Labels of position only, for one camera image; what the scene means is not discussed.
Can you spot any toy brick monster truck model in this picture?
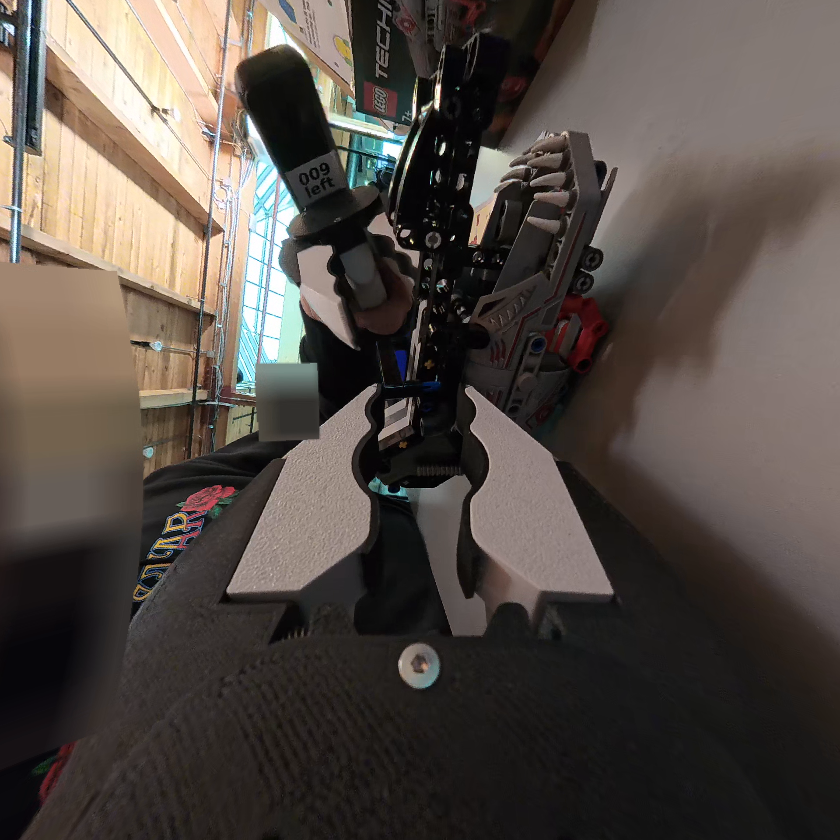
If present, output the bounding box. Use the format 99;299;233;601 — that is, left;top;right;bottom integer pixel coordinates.
377;31;619;490

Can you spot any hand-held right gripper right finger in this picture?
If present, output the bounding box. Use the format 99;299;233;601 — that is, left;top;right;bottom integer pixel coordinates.
456;386;616;608

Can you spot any black printed sweatshirt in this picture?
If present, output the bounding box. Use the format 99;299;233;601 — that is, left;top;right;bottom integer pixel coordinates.
29;430;460;808

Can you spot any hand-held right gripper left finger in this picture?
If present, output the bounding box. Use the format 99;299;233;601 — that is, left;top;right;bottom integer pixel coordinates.
225;384;383;602

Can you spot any large window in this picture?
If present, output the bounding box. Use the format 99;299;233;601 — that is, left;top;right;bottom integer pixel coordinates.
235;13;293;395

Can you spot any person's left forearm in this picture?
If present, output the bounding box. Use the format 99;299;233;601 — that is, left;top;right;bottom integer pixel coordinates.
298;298;385;427

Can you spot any person's left hand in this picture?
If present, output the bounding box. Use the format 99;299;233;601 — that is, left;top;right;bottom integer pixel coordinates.
351;266;416;337

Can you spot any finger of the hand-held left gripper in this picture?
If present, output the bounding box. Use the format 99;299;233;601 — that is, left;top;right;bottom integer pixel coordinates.
295;247;363;350
366;213;417;280

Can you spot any black toy set box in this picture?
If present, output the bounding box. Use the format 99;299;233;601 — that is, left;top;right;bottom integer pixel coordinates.
350;0;578;142

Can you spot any metal conduit pipe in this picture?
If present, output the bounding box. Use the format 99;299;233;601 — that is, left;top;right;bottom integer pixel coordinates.
185;0;232;460

